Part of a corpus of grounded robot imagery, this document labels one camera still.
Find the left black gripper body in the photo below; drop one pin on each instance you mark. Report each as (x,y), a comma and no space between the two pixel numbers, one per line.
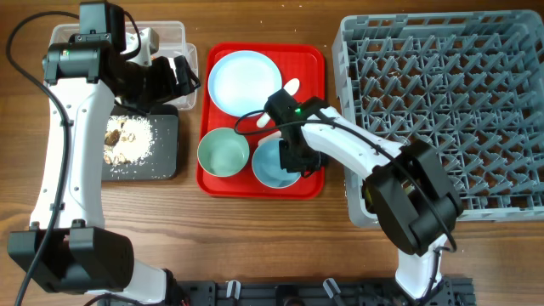
(153,84)

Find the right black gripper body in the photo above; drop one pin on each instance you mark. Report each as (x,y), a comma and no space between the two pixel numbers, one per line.
(303,162)

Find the light blue bowl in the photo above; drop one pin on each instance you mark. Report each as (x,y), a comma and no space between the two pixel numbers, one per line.
(266,166)

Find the rice and food scraps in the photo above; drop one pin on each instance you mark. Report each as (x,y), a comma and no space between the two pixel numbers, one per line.
(128,140)

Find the green bowl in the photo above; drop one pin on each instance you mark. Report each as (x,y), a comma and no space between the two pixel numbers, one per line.
(222,152)

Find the yellow plastic cup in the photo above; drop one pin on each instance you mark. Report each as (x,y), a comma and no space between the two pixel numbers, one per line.
(367,199)

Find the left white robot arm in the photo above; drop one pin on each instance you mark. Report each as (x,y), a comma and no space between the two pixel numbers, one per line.
(66,248)

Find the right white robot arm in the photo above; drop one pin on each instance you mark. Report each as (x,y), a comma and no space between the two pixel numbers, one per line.
(409,190)

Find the black waste tray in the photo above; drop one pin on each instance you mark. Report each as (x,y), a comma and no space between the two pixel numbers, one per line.
(162,164)

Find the grey dishwasher rack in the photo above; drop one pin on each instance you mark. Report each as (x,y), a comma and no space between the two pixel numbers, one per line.
(470,84)

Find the white plastic fork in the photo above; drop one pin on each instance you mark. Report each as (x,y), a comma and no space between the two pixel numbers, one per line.
(267,138)

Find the light blue plate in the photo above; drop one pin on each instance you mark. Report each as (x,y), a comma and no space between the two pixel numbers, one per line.
(242,81)

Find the white plastic spoon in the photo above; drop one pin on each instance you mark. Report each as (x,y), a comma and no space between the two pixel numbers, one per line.
(291,87)

